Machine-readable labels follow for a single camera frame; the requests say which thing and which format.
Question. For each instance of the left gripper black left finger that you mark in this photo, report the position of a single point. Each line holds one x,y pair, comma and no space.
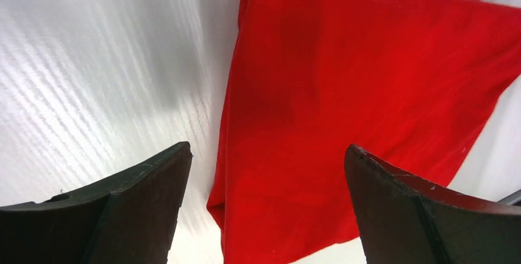
128,217

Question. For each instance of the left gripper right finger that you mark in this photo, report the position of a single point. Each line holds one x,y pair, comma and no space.
403,218

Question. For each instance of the red t-shirt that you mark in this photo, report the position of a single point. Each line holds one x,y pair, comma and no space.
431,86

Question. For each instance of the aluminium frame rail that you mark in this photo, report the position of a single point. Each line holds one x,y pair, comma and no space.
514,199

